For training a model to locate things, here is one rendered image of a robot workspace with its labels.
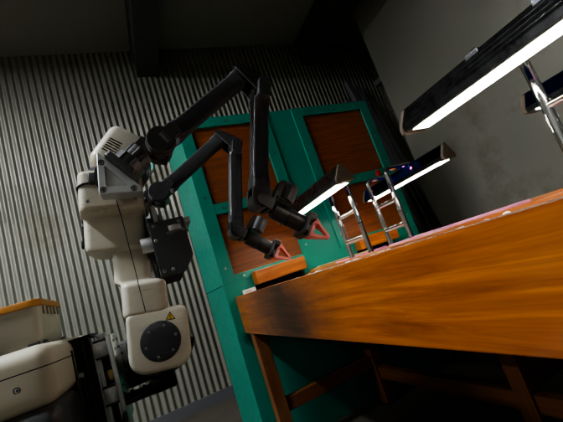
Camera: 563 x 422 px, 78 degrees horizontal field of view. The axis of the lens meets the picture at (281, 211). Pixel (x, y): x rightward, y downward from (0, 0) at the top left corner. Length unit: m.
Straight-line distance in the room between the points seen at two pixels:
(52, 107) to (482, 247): 3.61
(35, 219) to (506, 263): 3.26
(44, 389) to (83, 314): 2.33
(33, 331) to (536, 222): 1.05
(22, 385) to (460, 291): 0.84
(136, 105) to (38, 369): 3.09
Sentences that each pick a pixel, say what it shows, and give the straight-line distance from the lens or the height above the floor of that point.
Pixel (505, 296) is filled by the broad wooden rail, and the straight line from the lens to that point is 0.57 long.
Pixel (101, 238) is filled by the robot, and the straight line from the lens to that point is 1.12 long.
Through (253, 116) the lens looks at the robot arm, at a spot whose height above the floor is 1.28.
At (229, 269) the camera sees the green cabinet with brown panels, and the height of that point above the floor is 0.91.
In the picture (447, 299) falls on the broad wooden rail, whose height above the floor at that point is 0.67.
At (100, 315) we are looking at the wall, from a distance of 3.21.
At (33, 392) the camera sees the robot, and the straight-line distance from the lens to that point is 0.93.
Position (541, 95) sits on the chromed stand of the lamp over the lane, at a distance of 1.03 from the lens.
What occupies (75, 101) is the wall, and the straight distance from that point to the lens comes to 3.81.
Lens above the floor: 0.78
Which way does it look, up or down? 10 degrees up
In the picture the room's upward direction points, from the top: 19 degrees counter-clockwise
